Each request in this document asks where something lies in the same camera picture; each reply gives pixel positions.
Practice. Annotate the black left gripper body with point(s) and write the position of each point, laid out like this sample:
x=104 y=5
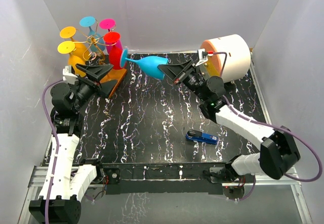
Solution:
x=84 y=91

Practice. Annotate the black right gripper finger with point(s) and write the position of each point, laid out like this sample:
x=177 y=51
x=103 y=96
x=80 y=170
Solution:
x=173 y=76
x=177 y=69

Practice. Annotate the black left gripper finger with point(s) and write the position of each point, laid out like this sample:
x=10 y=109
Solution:
x=105 y=89
x=95 y=73

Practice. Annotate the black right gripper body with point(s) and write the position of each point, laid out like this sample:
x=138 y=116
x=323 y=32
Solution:
x=193 y=82

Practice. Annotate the blue wine glass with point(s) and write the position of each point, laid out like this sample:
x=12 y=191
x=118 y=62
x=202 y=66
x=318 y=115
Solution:
x=149 y=65
x=94 y=38

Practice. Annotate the yellow wine glass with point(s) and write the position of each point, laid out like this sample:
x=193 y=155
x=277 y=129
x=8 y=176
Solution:
x=67 y=47

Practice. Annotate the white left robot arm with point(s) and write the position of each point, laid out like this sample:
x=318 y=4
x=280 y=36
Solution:
x=59 y=200

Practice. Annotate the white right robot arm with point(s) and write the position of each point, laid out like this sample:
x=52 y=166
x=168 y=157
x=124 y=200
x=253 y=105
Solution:
x=278 y=151

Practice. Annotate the wooden rack base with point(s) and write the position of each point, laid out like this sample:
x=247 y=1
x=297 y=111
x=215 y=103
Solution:
x=114 y=77

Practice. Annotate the red wine glass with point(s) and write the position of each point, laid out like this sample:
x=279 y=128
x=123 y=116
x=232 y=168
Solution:
x=117 y=50

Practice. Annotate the orange-yellow wine glass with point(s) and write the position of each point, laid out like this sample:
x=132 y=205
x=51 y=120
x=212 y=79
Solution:
x=80 y=47

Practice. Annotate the pink wine glass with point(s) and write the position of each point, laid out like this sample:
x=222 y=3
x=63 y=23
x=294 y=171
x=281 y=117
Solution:
x=109 y=25

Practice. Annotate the white cylinder with orange face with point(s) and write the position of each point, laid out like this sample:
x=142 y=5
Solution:
x=230 y=60

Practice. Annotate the blue black stapler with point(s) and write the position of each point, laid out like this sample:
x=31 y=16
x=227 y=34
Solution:
x=195 y=135

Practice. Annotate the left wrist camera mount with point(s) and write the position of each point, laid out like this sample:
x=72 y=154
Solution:
x=68 y=75

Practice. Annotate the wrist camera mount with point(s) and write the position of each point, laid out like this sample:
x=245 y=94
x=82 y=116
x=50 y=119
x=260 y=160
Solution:
x=202 y=57
x=68 y=75

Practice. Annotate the gold wire wine glass rack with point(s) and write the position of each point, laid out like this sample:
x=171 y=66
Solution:
x=95 y=55

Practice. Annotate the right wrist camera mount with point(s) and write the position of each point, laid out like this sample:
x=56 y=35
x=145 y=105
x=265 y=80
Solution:
x=202 y=57

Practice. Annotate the aluminium frame rail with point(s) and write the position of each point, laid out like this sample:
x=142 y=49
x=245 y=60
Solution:
x=116 y=178

